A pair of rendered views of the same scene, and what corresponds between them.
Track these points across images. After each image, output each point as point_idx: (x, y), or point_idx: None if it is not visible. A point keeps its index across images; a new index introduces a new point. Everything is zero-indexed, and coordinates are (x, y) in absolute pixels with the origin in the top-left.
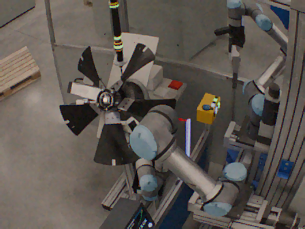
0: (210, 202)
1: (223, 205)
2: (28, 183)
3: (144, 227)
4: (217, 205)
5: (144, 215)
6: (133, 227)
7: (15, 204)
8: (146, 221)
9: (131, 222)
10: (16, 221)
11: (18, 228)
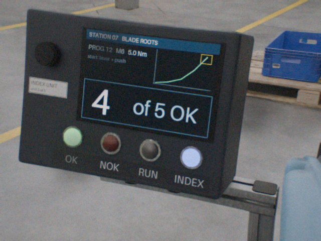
0: (320, 152)
1: (311, 212)
2: None
3: (166, 132)
4: (293, 171)
5: (205, 90)
6: (129, 64)
7: (278, 224)
8: (190, 119)
9: (140, 39)
10: (237, 232)
11: (221, 238)
